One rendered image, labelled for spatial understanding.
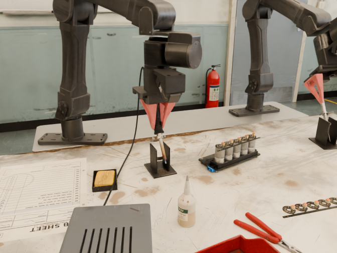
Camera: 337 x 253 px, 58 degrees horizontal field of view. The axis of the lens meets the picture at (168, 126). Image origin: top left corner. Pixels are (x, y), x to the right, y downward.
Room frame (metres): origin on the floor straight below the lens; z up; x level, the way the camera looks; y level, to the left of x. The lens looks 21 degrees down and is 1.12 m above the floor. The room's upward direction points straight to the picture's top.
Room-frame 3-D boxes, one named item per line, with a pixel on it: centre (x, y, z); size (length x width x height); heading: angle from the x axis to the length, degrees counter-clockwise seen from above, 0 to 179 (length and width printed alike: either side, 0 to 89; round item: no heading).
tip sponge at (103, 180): (0.61, 0.15, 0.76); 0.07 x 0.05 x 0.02; 10
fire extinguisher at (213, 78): (3.44, -0.52, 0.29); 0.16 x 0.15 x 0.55; 109
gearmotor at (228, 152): (0.70, -0.15, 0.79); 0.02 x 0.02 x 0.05
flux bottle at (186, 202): (0.47, -0.03, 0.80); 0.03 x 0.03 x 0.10
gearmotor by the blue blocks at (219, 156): (0.68, -0.13, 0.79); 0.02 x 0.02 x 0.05
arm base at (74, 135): (0.86, 0.29, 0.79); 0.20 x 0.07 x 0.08; 89
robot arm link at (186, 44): (0.67, -0.01, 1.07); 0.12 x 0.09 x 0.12; 56
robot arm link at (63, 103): (0.86, 0.28, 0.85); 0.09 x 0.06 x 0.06; 146
